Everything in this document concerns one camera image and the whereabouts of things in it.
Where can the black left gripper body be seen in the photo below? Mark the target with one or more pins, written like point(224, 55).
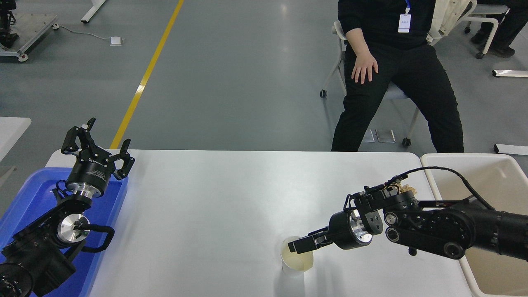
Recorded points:
point(91, 171)

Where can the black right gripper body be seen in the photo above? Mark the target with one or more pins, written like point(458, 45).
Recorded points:
point(340, 231)

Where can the white paper cup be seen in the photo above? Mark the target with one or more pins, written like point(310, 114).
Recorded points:
point(297, 262)

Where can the tan paper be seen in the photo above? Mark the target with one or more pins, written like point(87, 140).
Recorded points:
point(409, 190)

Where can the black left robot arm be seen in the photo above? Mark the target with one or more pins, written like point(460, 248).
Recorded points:
point(37, 251)

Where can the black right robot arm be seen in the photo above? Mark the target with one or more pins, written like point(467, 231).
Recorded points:
point(453, 227)

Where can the person's right hand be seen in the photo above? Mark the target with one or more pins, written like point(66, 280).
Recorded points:
point(365, 66)

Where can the blue plastic tray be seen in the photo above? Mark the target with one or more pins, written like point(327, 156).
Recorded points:
point(39, 194)

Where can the white side table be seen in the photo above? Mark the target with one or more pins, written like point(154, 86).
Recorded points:
point(10, 132)

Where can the shiny grey floor plate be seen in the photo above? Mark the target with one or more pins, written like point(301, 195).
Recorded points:
point(369, 136)
point(386, 136)

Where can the white floor power box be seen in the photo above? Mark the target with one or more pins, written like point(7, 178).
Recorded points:
point(116, 41)

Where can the grey wheeled platform cart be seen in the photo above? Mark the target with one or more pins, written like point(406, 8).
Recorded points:
point(31, 29)

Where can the white desk leg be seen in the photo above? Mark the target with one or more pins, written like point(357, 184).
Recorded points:
point(93, 10)

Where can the grey office chair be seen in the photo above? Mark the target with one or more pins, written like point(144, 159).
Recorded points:
point(396, 93)

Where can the large pale bin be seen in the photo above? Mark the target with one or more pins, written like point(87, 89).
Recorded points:
point(499, 177)

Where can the seated person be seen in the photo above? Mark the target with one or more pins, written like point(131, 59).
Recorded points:
point(383, 62)

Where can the white floor bar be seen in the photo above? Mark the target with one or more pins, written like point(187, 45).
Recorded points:
point(511, 149)
point(511, 73)

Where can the white chair with cream back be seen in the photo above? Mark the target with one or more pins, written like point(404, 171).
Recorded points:
point(451, 16)

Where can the person in black trousers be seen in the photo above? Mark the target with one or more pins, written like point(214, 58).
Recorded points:
point(511, 24)

